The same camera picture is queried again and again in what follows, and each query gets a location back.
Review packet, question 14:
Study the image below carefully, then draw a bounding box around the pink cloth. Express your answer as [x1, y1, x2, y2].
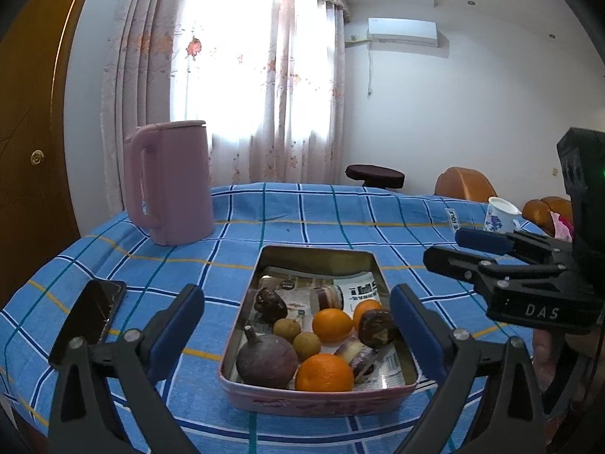
[551, 213, 575, 238]

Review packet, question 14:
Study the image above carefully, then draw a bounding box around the blue plaid tablecloth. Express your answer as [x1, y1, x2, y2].
[0, 182, 575, 454]

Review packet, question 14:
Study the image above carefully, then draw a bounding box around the floral sheer curtain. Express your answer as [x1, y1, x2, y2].
[101, 0, 351, 213]

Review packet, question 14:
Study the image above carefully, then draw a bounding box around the black smartphone with cracked screen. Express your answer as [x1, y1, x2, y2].
[48, 280, 127, 368]

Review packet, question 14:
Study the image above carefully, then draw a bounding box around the small dark wrinkled passion fruit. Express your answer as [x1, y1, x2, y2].
[255, 288, 289, 325]

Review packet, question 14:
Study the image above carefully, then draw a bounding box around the person's right hand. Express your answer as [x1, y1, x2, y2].
[532, 330, 568, 384]

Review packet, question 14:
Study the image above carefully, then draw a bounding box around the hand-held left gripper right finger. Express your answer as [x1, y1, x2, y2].
[389, 284, 549, 454]

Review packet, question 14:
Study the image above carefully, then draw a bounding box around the wooden door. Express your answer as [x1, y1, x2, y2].
[0, 0, 102, 308]

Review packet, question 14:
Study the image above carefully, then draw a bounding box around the purple mangosteen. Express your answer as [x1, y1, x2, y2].
[236, 325, 300, 389]

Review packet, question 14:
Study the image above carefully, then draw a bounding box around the printed paper sheet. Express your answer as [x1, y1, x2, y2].
[258, 267, 408, 387]

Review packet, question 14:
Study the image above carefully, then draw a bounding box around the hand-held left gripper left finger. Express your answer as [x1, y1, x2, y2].
[47, 284, 206, 454]

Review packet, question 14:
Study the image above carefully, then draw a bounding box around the white mug with blue print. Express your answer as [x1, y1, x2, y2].
[483, 196, 522, 233]

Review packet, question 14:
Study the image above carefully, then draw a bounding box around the white air conditioner pipe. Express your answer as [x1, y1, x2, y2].
[344, 35, 374, 100]

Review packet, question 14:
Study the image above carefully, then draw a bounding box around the pink electric kettle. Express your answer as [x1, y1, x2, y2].
[124, 120, 216, 247]

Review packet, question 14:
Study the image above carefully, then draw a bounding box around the rectangular metal tin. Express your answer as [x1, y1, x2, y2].
[218, 245, 421, 418]

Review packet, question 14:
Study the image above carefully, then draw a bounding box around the brown longan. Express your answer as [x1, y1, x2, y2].
[292, 332, 323, 363]
[273, 318, 301, 342]

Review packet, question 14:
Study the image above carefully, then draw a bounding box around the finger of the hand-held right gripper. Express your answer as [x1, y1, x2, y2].
[456, 227, 575, 270]
[423, 246, 575, 304]

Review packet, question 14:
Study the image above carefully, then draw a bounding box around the dark round stool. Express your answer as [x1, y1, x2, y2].
[345, 164, 406, 190]

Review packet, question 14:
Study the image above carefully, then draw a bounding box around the orange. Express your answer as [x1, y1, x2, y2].
[296, 353, 355, 393]
[313, 308, 354, 344]
[353, 299, 382, 330]

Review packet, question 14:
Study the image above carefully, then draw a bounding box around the orange leather chair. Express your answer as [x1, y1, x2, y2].
[435, 167, 492, 203]
[522, 197, 575, 238]

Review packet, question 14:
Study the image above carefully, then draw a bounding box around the white air conditioner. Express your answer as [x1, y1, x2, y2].
[368, 18, 439, 49]

